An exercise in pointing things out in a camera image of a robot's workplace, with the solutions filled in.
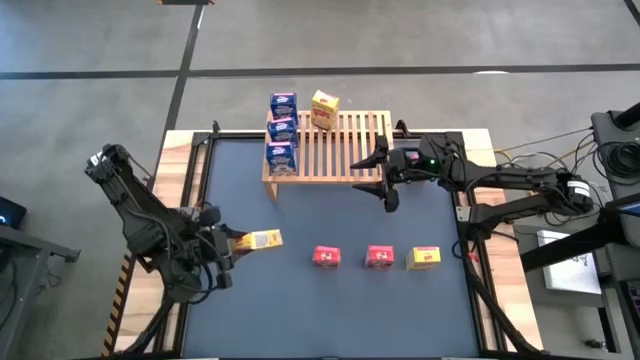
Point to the white box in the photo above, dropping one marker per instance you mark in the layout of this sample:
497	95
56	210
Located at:
570	275

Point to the grey equipment cart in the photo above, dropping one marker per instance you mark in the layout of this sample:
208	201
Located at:
602	130

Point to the small black floor object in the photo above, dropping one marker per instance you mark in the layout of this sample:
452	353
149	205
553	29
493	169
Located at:
594	344

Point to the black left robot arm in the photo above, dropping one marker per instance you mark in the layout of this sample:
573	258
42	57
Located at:
135	220

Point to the blue Frosted Flakes cereal box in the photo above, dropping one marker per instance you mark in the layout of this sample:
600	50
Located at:
283	131
281	159
284	102

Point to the slatted wooden shelf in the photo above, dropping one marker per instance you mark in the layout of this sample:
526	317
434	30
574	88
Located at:
325	178

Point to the blue-lit screen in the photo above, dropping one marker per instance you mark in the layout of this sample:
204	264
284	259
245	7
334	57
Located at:
631	208

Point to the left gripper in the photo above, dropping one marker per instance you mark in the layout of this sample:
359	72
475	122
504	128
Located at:
210	250

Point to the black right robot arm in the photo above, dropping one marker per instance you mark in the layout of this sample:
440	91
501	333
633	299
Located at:
515	177

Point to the dark laptop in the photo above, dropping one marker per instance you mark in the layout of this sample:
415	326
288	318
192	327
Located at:
11	212

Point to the blue-grey table mat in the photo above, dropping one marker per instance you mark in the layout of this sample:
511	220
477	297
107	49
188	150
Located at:
300	300

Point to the yellow black hazard tape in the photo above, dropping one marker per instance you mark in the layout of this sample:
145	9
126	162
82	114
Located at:
117	310

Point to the black aluminium rig frame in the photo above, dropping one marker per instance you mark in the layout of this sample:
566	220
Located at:
235	134

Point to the grey desk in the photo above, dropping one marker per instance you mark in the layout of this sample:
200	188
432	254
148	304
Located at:
30	245

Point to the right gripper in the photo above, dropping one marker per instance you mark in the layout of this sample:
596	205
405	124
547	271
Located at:
400	170

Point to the yellow Corn Pops cereal box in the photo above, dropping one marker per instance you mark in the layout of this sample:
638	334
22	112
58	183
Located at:
325	112
262	240
423	258

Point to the silver mounting bracket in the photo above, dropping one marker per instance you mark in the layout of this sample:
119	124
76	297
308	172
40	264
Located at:
463	214

